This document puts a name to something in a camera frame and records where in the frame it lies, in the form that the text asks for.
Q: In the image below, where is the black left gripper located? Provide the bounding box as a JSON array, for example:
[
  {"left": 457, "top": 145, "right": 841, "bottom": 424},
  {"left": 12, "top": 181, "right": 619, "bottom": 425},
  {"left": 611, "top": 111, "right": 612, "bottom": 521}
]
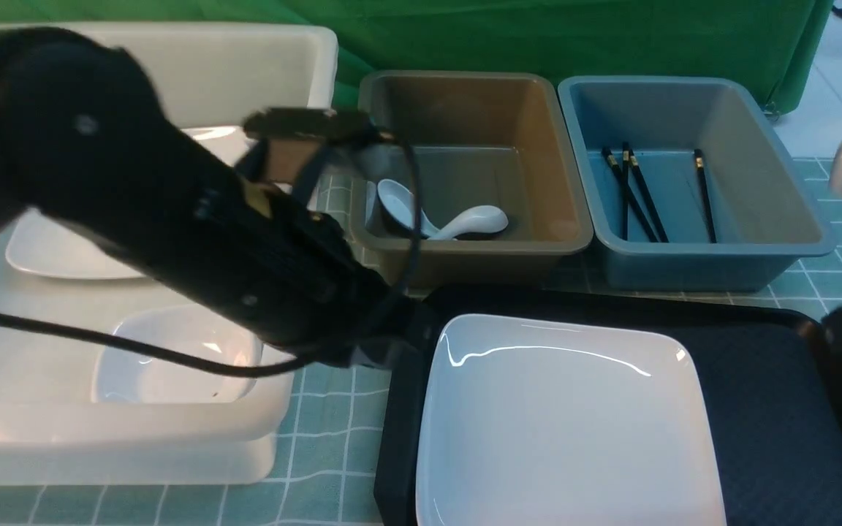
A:
[{"left": 172, "top": 183, "right": 435, "bottom": 370}]

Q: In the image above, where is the white ceramic spoon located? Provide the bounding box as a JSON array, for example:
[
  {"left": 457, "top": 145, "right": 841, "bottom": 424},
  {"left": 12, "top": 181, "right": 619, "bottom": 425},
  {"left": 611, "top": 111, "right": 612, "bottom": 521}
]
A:
[{"left": 425, "top": 205, "right": 510, "bottom": 240}]

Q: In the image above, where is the black chopstick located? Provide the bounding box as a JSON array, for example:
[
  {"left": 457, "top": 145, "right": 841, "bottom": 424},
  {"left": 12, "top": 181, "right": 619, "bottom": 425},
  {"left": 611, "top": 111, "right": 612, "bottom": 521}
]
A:
[
  {"left": 601, "top": 146, "right": 659, "bottom": 243},
  {"left": 693, "top": 149, "right": 718, "bottom": 244},
  {"left": 619, "top": 141, "right": 632, "bottom": 240},
  {"left": 623, "top": 141, "right": 669, "bottom": 243}
]

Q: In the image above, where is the large white square plate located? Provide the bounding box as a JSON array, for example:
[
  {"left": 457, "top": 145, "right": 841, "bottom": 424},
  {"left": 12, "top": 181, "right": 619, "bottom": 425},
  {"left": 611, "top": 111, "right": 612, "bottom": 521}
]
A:
[{"left": 415, "top": 313, "right": 727, "bottom": 525}]

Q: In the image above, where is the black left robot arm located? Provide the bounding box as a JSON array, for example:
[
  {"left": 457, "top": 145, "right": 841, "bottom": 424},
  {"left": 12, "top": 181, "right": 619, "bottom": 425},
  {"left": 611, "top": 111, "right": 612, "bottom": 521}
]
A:
[{"left": 0, "top": 26, "right": 436, "bottom": 378}]

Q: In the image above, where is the white square plate in bin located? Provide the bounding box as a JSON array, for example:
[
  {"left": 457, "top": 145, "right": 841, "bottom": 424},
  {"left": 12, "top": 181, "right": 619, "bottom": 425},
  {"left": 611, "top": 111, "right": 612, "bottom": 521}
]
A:
[{"left": 4, "top": 126, "right": 253, "bottom": 281}]

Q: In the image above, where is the white spoon in brown bin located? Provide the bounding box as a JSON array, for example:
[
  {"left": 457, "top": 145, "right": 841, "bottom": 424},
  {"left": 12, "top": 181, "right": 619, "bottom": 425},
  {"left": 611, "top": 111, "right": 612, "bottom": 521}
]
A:
[{"left": 376, "top": 179, "right": 417, "bottom": 232}]

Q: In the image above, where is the black serving tray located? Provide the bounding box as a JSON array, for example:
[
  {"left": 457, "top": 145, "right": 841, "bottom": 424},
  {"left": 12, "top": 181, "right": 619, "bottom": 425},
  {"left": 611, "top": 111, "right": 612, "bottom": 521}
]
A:
[{"left": 373, "top": 285, "right": 842, "bottom": 526}]

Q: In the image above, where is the white bowl in bin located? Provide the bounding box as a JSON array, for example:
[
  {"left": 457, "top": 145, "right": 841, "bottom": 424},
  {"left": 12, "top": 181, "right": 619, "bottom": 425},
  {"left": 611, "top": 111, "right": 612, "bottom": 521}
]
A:
[{"left": 91, "top": 304, "right": 262, "bottom": 404}]

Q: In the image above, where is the blue-grey plastic bin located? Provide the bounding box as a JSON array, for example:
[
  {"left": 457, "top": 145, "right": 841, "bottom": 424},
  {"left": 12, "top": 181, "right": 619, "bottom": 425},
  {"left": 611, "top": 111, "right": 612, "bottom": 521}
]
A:
[{"left": 558, "top": 76, "right": 835, "bottom": 291}]

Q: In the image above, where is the brown plastic bin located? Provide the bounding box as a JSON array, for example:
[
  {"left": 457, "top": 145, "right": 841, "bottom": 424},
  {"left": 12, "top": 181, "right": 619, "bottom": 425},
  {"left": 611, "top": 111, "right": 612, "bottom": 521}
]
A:
[{"left": 360, "top": 71, "right": 594, "bottom": 291}]

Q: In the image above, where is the large white plastic bin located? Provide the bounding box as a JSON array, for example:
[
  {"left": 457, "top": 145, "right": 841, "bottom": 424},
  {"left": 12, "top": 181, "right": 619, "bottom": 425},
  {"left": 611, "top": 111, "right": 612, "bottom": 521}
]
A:
[{"left": 0, "top": 21, "right": 338, "bottom": 486}]

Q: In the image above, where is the green backdrop cloth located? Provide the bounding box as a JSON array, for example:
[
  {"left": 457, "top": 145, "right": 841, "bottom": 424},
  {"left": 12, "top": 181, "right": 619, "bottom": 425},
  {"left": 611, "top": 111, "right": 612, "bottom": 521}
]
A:
[{"left": 0, "top": 1, "right": 832, "bottom": 114}]

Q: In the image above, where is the black left camera cable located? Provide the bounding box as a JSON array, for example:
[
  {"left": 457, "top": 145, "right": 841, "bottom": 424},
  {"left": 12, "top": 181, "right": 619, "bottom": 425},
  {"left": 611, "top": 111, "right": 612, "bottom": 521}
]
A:
[{"left": 0, "top": 128, "right": 423, "bottom": 378}]

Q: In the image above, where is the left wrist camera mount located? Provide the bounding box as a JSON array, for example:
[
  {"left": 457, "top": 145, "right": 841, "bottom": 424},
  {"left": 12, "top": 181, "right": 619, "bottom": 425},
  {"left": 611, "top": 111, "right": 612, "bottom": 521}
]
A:
[{"left": 234, "top": 107, "right": 398, "bottom": 206}]

